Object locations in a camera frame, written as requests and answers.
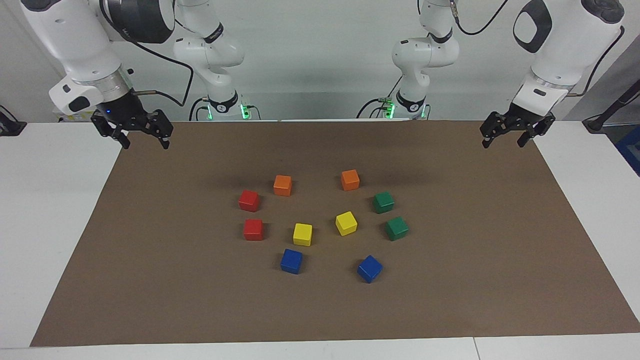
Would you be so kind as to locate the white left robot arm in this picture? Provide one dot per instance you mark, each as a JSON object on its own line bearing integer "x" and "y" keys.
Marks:
{"x": 560, "y": 55}

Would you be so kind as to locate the blue crate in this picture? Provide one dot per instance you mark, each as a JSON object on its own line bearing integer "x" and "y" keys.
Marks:
{"x": 631, "y": 150}

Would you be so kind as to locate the green wooden cube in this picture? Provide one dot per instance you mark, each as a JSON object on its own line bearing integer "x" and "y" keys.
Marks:
{"x": 396, "y": 228}
{"x": 383, "y": 202}

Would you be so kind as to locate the brown paper mat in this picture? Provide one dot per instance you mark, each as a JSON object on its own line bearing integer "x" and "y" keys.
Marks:
{"x": 200, "y": 300}

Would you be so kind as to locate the white box with yellow label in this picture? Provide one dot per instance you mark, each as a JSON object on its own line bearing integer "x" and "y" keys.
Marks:
{"x": 75, "y": 117}

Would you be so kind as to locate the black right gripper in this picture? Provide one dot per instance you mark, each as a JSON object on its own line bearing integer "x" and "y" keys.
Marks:
{"x": 127, "y": 112}

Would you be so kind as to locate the orange wooden cube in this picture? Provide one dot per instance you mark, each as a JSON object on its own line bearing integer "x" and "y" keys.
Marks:
{"x": 350, "y": 179}
{"x": 282, "y": 185}

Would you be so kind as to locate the black clamp mount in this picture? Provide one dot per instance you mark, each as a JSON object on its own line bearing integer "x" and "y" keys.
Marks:
{"x": 10, "y": 127}

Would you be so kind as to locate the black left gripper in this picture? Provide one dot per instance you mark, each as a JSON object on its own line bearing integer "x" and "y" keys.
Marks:
{"x": 522, "y": 117}

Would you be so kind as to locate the red wooden cube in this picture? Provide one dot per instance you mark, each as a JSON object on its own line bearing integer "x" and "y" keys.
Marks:
{"x": 253, "y": 229}
{"x": 249, "y": 200}

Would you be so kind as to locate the yellow wooden cube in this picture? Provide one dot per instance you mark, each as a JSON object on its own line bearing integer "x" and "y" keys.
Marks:
{"x": 346, "y": 223}
{"x": 302, "y": 234}

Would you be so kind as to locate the black metal stand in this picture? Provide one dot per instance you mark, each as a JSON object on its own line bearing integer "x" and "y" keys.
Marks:
{"x": 595, "y": 124}

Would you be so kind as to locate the blue wooden cube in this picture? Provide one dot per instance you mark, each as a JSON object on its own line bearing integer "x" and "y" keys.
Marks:
{"x": 291, "y": 261}
{"x": 369, "y": 268}

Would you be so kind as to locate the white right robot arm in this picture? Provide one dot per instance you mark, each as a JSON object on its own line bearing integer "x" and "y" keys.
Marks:
{"x": 75, "y": 45}

